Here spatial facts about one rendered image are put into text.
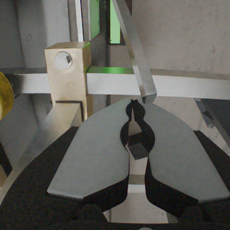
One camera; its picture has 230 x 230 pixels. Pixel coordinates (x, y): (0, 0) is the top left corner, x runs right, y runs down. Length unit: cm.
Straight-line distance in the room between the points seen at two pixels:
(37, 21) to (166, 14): 76
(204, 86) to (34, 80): 23
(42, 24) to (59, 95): 28
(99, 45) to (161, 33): 75
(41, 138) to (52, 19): 35
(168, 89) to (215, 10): 97
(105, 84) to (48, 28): 29
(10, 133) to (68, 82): 29
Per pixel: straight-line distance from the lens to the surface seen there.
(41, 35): 50
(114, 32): 37
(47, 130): 20
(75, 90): 24
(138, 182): 41
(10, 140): 49
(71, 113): 22
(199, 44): 117
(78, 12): 38
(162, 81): 24
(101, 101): 42
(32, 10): 51
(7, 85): 25
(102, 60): 39
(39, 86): 27
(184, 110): 130
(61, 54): 23
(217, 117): 109
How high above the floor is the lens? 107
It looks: 58 degrees down
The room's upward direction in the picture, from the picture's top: 174 degrees counter-clockwise
